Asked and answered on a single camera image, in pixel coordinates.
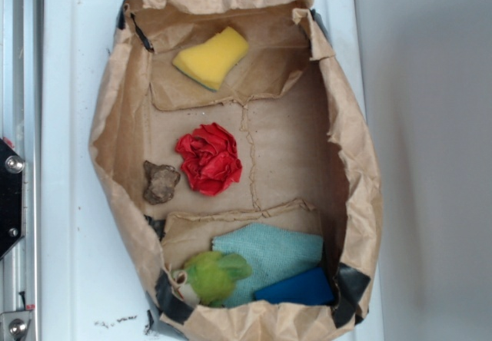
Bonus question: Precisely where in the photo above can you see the brown rock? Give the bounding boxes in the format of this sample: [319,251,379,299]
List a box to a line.
[143,161,181,205]

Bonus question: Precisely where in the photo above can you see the brown paper bag tray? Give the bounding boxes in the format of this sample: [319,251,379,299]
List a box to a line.
[89,0,382,340]

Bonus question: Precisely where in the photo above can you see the yellow sponge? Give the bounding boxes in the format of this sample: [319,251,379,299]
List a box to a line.
[172,27,249,91]

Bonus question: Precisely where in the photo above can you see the light blue cloth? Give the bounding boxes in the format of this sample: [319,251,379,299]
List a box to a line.
[212,223,324,308]

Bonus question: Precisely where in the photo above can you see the green fuzzy plush toy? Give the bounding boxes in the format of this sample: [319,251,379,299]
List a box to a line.
[171,251,252,307]

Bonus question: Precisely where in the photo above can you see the blue block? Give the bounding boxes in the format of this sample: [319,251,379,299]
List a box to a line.
[254,267,334,306]

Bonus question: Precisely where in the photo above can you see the black metal bracket plate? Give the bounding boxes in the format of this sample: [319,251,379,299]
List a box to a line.
[0,139,25,260]

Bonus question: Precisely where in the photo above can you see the aluminium frame rail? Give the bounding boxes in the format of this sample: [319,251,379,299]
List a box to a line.
[1,0,42,340]

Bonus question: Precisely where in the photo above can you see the silver corner bracket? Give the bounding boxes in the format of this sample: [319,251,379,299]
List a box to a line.
[1,310,32,341]

